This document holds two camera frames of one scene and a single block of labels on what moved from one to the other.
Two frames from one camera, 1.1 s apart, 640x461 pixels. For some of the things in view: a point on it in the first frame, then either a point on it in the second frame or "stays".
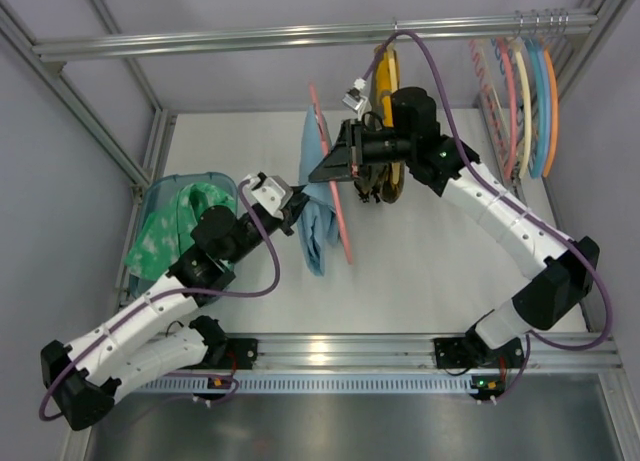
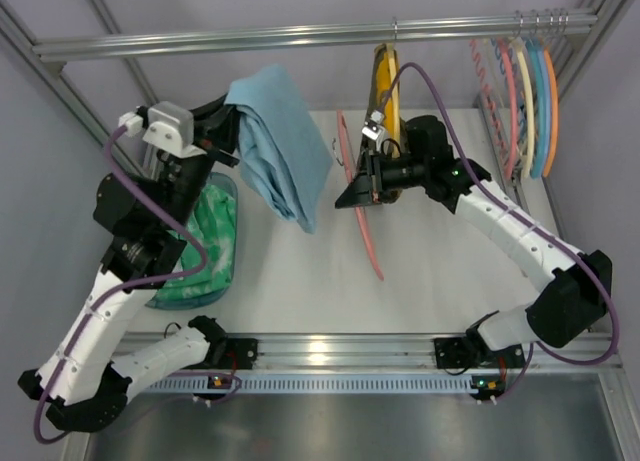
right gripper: [356, 148] → [375, 176]
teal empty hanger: [535, 60] stays
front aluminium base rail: [510, 353] stays
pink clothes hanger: [341, 207] → [352, 168]
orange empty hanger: [553, 99] stays
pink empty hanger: [510, 75] stays
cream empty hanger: [517, 47] stays
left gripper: [286, 217] → [215, 138]
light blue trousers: [316, 206] → [284, 157]
